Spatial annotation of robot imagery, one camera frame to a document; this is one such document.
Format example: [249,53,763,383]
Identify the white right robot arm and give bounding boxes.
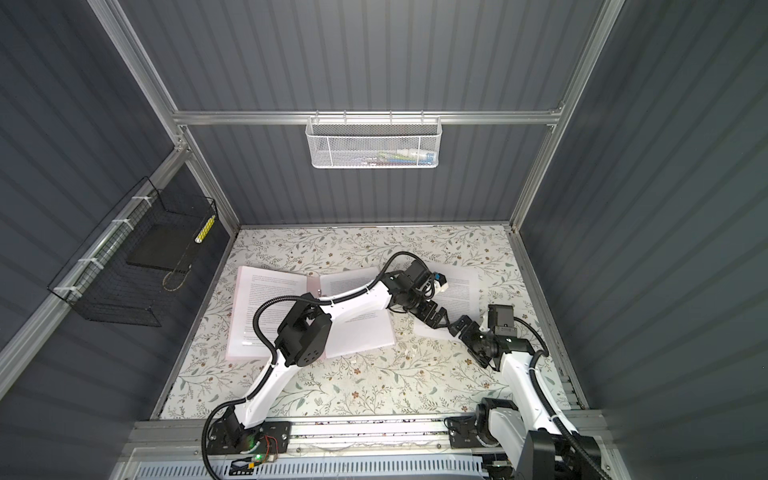
[441,304,610,479]

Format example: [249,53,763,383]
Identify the black wire mesh basket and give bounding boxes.
[48,179,218,327]

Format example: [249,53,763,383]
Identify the white wire mesh basket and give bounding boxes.
[305,117,443,169]

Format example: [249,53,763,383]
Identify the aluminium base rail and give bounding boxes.
[111,414,503,479]

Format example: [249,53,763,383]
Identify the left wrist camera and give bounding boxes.
[432,272,449,295]

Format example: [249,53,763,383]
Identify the pens in white basket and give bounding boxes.
[348,149,438,167]

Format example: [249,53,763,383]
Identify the pink file folder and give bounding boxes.
[224,265,397,364]

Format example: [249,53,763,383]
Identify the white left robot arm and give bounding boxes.
[212,253,448,452]

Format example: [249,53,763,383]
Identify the white ventilation grille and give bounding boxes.
[133,454,488,480]

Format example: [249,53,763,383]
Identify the printed paper sheet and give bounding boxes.
[413,262,480,343]
[226,265,310,361]
[319,267,395,359]

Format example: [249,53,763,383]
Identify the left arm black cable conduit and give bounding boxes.
[200,250,430,480]

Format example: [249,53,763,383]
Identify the floral table mat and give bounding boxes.
[158,225,540,420]

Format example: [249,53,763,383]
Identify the yellow marker pen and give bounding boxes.
[194,214,216,244]

